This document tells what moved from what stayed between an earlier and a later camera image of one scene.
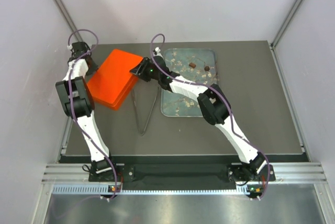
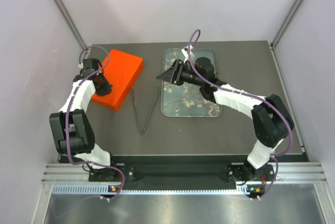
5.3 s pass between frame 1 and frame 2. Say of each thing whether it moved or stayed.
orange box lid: stayed
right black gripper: moved
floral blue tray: stayed
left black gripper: moved
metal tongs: stayed
